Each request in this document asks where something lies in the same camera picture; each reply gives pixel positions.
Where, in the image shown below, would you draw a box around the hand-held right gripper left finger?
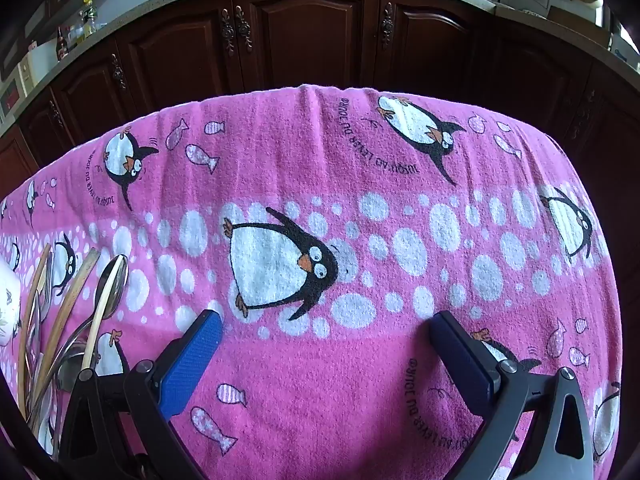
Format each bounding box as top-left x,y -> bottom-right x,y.
59,309 -> 224,480

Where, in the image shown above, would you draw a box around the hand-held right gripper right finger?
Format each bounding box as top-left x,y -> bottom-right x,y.
429,310 -> 596,480

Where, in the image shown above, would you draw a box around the light bamboo chopstick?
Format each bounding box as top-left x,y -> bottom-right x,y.
80,256 -> 128,372

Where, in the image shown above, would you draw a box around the metal spoon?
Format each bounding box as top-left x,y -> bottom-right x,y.
50,254 -> 130,376
54,342 -> 101,392

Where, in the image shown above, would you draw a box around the wide brown wooden chopstick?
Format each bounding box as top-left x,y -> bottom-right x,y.
30,247 -> 102,411

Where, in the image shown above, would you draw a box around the thin brown wooden chopstick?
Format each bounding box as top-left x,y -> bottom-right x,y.
17,244 -> 53,411

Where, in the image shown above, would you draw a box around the metal fork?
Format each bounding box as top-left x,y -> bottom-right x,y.
27,259 -> 55,351

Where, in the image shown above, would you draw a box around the white floral utensil holder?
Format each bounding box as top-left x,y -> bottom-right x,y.
0,259 -> 22,348

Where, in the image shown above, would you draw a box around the pink penguin print towel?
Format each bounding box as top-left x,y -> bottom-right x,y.
0,84 -> 623,480

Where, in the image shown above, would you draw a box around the dark wooden base cabinets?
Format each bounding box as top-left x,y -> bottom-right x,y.
0,0 -> 640,201

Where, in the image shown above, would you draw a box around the wooden cutting board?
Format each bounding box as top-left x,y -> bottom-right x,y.
547,5 -> 613,51

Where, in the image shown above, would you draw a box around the large yellow-capped oil bottle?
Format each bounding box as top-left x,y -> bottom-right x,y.
77,0 -> 98,38

